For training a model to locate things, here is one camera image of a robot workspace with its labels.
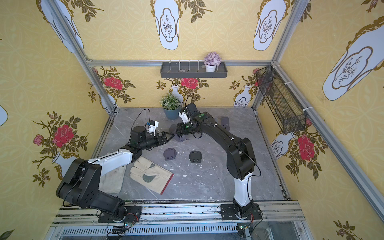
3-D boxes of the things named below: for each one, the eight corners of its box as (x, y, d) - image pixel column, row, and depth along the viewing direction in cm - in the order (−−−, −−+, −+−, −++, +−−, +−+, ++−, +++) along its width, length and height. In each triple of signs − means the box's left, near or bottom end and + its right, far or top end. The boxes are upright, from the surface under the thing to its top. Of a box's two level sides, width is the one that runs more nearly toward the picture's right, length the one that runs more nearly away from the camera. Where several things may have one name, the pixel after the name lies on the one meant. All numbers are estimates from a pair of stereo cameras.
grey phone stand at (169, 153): (162, 160, 95) (162, 158, 93) (164, 149, 100) (164, 147, 98) (176, 160, 95) (175, 158, 93) (177, 149, 100) (176, 147, 98)
